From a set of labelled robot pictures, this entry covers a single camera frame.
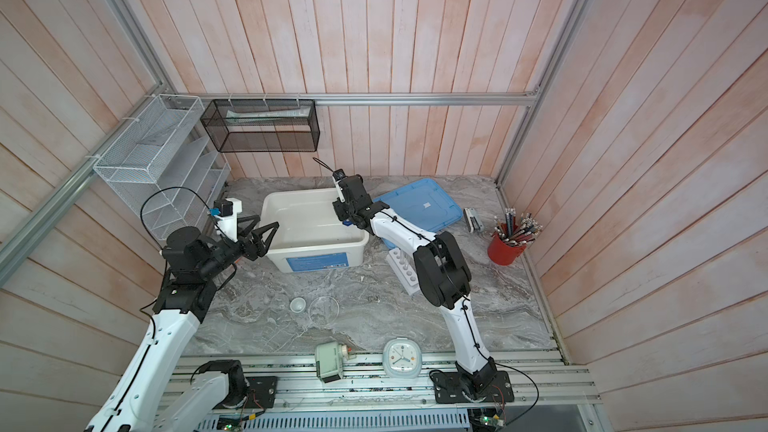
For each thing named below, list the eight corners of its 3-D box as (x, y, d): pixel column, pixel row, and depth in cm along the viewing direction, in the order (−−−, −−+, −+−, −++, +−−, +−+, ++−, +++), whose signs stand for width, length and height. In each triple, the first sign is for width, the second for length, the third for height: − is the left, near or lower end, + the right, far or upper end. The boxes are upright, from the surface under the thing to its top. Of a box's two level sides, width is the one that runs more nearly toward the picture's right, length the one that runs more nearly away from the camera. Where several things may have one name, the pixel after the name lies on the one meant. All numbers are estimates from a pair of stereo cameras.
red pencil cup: (490, 270, 98) (509, 239, 83) (482, 240, 105) (499, 208, 91) (522, 270, 98) (546, 239, 83) (512, 240, 105) (533, 208, 91)
